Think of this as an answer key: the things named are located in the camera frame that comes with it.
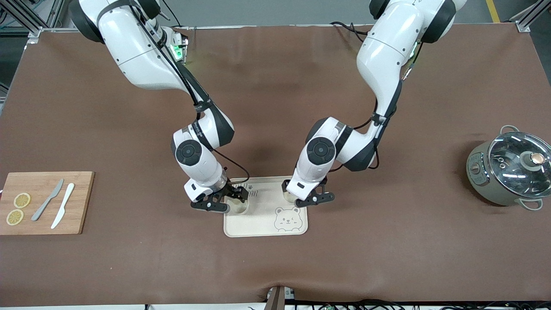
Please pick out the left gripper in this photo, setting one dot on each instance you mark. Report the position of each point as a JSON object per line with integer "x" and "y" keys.
{"x": 284, "y": 185}

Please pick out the bamboo cutting board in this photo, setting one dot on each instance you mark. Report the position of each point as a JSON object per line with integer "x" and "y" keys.
{"x": 82, "y": 206}

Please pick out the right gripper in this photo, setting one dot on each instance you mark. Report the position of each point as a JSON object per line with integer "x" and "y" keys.
{"x": 232, "y": 190}

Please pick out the brown table mat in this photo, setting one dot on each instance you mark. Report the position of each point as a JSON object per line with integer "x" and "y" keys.
{"x": 129, "y": 267}

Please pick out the glass pot lid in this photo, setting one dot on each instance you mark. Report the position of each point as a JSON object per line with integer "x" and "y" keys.
{"x": 512, "y": 172}

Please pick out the white plastic knife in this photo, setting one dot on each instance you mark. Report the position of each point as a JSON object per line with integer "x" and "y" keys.
{"x": 63, "y": 204}

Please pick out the green lit arm base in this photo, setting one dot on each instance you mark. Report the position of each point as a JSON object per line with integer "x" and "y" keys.
{"x": 178, "y": 51}

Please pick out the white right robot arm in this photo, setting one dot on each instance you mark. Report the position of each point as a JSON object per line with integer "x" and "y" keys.
{"x": 137, "y": 47}

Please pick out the aluminium frame profile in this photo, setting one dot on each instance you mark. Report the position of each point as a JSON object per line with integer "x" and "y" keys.
{"x": 34, "y": 32}
{"x": 523, "y": 23}

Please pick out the brown table edge mount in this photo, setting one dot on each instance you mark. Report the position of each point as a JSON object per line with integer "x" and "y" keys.
{"x": 277, "y": 299}

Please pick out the cream bear print tray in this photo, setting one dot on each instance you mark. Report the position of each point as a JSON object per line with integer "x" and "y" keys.
{"x": 258, "y": 219}

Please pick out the grey plastic knife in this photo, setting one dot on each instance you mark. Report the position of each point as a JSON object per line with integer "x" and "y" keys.
{"x": 46, "y": 202}

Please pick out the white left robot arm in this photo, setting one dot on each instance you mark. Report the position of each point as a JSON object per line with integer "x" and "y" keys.
{"x": 387, "y": 51}

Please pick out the grey electric cooking pot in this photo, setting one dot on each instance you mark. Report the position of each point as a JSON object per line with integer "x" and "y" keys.
{"x": 478, "y": 176}

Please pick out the yellow lemon slice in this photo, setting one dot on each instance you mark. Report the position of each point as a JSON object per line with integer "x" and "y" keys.
{"x": 15, "y": 217}
{"x": 22, "y": 200}

